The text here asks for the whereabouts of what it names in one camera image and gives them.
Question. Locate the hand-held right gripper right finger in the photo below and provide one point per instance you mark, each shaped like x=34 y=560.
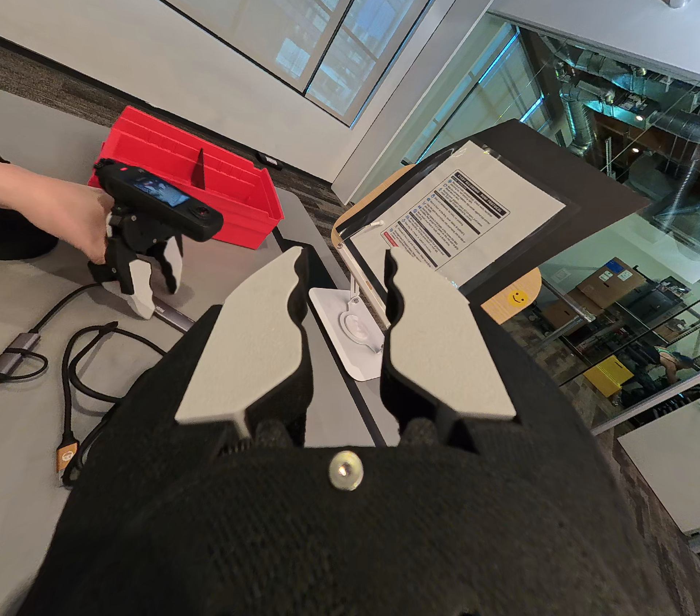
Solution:
x=443 y=342

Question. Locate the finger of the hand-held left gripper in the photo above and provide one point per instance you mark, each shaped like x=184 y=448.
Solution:
x=174 y=258
x=143 y=293

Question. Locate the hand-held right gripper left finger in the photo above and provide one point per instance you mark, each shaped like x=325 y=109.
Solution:
x=246 y=342

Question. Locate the grey usb hub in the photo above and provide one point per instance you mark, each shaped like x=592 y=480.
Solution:
x=175 y=318

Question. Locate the red plastic bin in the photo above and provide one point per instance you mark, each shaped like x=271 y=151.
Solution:
x=240 y=211

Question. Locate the person's left forearm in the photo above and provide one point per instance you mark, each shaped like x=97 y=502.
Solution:
x=33 y=189

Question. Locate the person's left hand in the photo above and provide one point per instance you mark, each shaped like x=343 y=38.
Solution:
x=87 y=228

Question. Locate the rounded light wooden board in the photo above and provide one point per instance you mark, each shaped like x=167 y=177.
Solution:
x=495 y=308

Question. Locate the yellow smiley sticker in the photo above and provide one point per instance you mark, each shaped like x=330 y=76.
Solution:
x=518 y=297

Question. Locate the small black floor box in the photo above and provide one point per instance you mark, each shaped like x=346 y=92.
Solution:
x=269 y=161

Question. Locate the yellow storage bin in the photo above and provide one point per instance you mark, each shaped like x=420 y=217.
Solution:
x=606 y=378

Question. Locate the laminated instruction sheet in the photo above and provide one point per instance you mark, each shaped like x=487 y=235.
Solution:
x=492 y=178

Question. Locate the cardboard box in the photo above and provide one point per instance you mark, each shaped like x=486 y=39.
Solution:
x=612 y=282

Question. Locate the black sign board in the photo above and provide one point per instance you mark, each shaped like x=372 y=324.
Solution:
x=590 y=173

